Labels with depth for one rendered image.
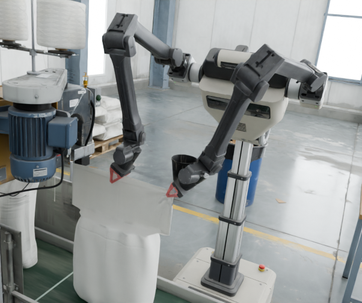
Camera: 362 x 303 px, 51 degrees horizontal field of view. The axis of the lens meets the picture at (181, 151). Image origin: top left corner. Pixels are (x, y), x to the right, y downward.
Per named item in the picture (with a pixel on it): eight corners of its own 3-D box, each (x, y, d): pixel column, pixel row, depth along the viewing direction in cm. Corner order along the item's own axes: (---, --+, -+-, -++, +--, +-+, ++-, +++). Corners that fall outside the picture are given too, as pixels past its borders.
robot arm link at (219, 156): (272, 82, 111) (248, 60, 116) (260, 85, 108) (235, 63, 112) (222, 172, 141) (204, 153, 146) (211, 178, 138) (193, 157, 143)
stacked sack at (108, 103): (124, 108, 523) (124, 98, 519) (105, 113, 486) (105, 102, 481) (85, 100, 549) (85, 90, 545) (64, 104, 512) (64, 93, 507)
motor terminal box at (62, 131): (77, 147, 137) (79, 116, 133) (70, 157, 127) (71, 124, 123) (55, 145, 137) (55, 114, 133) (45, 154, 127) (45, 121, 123)
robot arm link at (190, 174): (223, 165, 139) (209, 149, 142) (207, 167, 129) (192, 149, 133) (205, 188, 144) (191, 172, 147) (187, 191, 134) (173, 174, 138)
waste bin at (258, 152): (263, 196, 407) (273, 139, 387) (249, 214, 363) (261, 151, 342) (220, 184, 426) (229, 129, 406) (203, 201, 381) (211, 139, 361)
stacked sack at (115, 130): (133, 134, 540) (133, 123, 535) (104, 144, 482) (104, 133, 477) (108, 128, 556) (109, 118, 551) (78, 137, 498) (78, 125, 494)
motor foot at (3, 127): (30, 133, 134) (29, 109, 131) (2, 140, 124) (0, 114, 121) (11, 128, 137) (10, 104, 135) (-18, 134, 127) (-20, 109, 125)
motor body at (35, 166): (65, 175, 139) (65, 109, 131) (33, 189, 125) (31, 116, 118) (34, 165, 145) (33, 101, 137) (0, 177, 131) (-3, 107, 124)
